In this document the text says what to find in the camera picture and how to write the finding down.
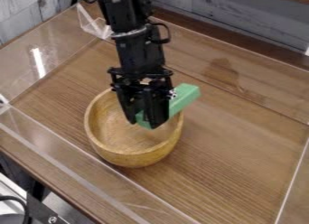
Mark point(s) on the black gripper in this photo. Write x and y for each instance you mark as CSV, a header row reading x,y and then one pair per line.
x,y
140,77

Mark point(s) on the green rectangular block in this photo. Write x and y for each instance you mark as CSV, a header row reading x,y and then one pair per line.
x,y
184,93

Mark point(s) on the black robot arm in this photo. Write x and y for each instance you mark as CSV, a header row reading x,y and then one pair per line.
x,y
127,15

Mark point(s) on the brown wooden bowl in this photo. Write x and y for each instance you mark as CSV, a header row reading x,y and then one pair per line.
x,y
124,144

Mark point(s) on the clear acrylic corner bracket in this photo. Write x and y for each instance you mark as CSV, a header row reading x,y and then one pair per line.
x,y
91,25

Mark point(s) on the clear acrylic tray wall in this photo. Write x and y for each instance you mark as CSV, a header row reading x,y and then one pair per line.
x,y
112,196

